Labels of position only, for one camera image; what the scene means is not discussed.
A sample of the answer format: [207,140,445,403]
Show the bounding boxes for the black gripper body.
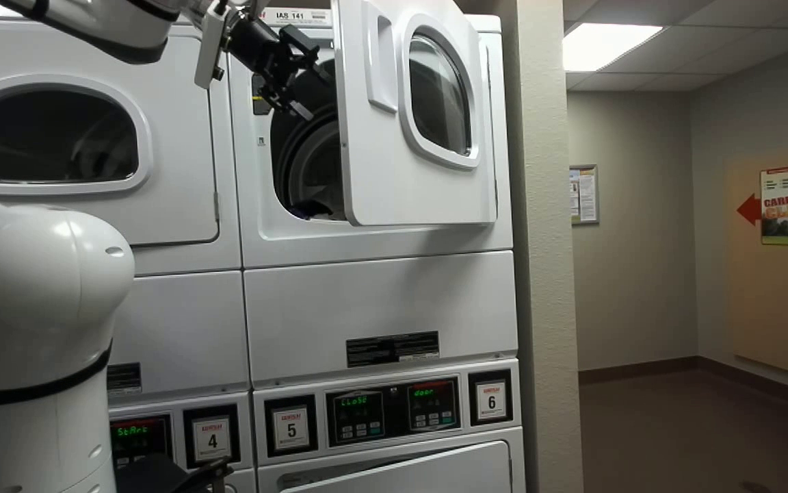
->
[227,16,334,108]

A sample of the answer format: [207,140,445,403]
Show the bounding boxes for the grey dryer door swung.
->
[330,0,498,230]

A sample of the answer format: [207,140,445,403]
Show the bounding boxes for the grey dryer door wide window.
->
[0,20,225,251]

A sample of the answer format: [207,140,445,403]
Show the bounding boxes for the dark dryer drum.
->
[267,57,352,222]

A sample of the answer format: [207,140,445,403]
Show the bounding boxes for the grey stacked dryer numbered five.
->
[227,10,527,493]

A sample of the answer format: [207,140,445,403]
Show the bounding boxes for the grey stacked dryer numbered four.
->
[0,15,260,493]

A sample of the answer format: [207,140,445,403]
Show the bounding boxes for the black warning label wide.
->
[345,330,441,371]

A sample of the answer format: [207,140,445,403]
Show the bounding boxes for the ceiling light panel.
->
[560,23,664,78]

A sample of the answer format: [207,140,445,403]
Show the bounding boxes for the black warning label small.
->
[104,363,144,394]

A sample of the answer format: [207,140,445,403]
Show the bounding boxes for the number five label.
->
[262,393,320,460]

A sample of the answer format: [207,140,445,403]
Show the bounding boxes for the black control panel green display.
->
[323,377,463,450]

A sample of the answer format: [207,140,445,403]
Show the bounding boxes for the number four label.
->
[179,403,244,471]

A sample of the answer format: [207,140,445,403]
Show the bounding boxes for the number six label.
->
[464,368,515,427]

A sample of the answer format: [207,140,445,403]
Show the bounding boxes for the black control panel red display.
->
[107,412,175,474]

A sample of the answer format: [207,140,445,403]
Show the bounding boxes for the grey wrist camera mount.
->
[193,0,236,92]

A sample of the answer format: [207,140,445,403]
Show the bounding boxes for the small framed wall notice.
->
[568,162,602,227]

